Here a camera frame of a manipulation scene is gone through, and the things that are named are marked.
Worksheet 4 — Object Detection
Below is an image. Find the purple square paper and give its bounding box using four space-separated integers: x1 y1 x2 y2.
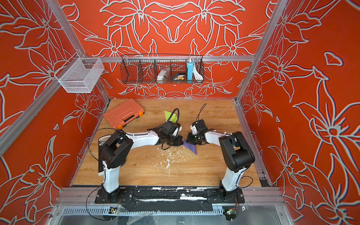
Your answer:
183 139 197 155

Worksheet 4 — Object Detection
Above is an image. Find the lime green square paper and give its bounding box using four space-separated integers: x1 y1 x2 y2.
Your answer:
164 111 178 123

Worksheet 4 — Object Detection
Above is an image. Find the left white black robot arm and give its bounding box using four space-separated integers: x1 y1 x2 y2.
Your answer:
95 130 183 203

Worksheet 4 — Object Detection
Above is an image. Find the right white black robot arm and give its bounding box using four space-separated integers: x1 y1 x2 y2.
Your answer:
187 130 255 203

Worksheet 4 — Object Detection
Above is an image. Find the orange plastic tool case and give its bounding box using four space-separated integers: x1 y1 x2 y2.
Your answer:
104 98 145 129

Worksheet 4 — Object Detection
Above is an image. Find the small black box in basket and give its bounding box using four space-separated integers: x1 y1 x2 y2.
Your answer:
170 73 187 81

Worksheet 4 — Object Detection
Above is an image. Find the clear plastic bag in basket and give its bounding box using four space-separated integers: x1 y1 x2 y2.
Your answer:
156 68 171 84

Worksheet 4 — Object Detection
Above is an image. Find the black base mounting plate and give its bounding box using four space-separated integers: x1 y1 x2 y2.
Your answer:
95 187 245 214

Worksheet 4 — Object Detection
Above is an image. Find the light blue box in basket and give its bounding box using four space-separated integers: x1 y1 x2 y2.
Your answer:
187 60 194 83

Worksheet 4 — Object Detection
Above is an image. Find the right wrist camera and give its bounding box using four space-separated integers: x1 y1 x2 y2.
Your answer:
190 120 208 135

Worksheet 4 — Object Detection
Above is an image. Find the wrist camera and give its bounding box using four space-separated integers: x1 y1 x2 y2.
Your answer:
160 121 182 137
190 120 208 135

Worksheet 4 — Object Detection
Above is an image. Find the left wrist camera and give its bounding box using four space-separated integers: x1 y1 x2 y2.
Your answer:
160 121 182 137

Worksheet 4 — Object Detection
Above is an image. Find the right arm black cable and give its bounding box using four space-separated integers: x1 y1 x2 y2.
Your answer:
196 103 208 122

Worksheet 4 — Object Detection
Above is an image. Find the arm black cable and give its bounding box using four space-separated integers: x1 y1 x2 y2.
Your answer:
166 108 181 126
196 103 208 122

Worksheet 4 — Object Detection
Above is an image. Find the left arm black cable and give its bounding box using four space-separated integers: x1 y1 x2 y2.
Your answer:
166 108 181 126

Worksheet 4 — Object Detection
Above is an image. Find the white cable in basket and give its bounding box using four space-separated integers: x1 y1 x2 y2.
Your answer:
192 65 203 83

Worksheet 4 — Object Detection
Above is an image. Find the black wire wall basket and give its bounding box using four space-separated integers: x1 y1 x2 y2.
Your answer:
120 54 205 84

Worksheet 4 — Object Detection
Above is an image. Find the clear acrylic wall bin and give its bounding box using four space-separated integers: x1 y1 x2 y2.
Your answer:
55 58 104 93

